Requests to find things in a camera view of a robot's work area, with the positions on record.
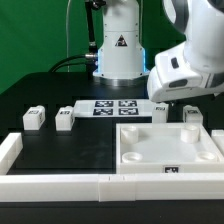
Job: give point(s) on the black cable post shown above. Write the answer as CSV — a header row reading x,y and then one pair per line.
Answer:
x,y
90,6

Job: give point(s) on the white marker base plate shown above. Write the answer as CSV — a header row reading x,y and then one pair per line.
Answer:
x,y
114,108

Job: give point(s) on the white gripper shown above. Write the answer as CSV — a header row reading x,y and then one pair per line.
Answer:
x,y
172,78

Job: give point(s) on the white square tabletop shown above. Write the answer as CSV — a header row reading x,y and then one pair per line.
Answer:
x,y
166,148

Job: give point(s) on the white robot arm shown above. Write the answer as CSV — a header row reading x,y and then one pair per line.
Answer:
x,y
192,68

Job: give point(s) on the white obstacle fence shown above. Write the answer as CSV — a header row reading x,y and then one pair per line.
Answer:
x,y
48,188

